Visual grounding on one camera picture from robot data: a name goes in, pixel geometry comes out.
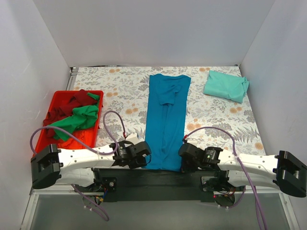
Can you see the blue t shirt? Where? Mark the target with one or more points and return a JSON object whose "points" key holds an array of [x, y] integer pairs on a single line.
{"points": [[165, 120]]}

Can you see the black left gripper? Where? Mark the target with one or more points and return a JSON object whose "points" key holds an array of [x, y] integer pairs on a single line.
{"points": [[143, 152]]}

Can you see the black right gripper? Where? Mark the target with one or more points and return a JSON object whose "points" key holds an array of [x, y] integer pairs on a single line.
{"points": [[186, 152]]}

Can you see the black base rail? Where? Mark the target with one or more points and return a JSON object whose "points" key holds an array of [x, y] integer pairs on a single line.
{"points": [[160, 185]]}

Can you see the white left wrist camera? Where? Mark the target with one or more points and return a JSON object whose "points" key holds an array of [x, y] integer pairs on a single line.
{"points": [[133, 138]]}

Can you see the folded mint green t shirt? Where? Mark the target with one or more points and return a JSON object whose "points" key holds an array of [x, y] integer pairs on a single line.
{"points": [[226, 86]]}

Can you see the floral patterned table mat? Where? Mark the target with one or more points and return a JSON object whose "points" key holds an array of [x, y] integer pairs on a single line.
{"points": [[213, 121]]}

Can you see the dark red t shirt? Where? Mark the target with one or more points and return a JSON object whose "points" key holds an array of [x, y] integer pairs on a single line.
{"points": [[64, 104]]}

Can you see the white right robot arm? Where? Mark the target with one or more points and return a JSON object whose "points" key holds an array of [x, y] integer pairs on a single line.
{"points": [[222, 171]]}

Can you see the red plastic bin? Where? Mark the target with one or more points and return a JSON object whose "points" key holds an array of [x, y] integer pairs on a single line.
{"points": [[43, 140]]}

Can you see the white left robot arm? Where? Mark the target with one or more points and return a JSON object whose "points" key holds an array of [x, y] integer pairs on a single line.
{"points": [[76, 166]]}

